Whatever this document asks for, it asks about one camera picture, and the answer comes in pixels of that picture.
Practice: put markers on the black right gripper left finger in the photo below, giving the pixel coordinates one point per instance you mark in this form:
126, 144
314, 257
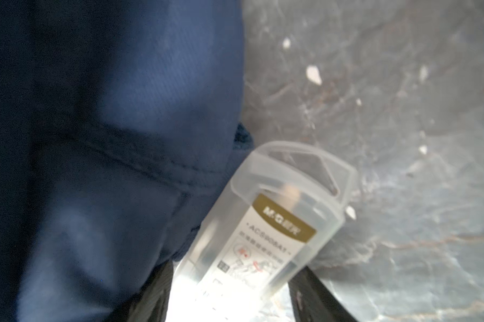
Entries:
150, 304

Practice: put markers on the clear plastic ruler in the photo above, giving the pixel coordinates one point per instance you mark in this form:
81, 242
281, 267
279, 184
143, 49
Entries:
282, 205

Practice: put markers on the navy blue student backpack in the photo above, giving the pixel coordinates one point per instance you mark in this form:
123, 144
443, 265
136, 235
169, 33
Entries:
119, 129

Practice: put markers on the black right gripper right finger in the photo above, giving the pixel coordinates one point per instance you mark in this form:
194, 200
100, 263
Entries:
312, 301

